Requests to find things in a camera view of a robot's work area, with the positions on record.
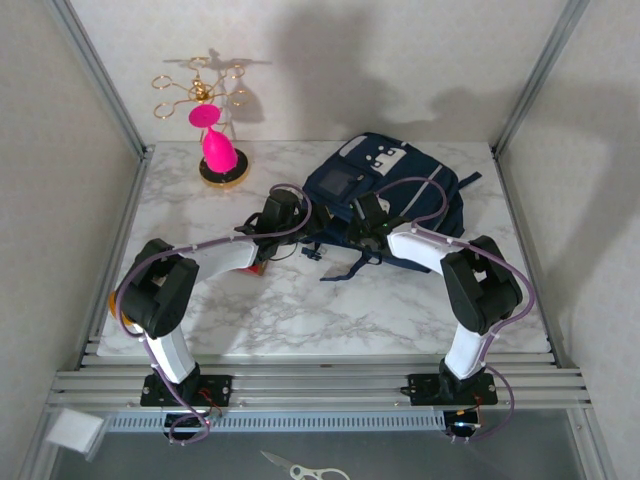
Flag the navy blue backpack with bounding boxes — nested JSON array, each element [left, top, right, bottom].
[[299, 132, 484, 282]]

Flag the gold wire glass rack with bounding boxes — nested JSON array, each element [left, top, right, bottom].
[[152, 56, 251, 189]]

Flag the aluminium frame post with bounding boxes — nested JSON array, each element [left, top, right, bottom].
[[44, 0, 154, 157], [492, 0, 591, 156]]

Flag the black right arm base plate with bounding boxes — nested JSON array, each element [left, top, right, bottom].
[[407, 372, 499, 407]]

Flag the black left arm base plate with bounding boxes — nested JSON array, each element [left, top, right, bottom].
[[139, 374, 234, 407]]

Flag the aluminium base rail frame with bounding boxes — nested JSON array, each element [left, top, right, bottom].
[[44, 352, 594, 416]]

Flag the white square box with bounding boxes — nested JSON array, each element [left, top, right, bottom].
[[45, 407, 106, 461]]

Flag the white-handled scissors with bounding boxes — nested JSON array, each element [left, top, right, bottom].
[[259, 449, 352, 480]]

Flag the grey slotted cable duct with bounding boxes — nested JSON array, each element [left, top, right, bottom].
[[107, 412, 446, 434]]

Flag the pink plastic wine glass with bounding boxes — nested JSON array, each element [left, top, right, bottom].
[[188, 103, 239, 175]]

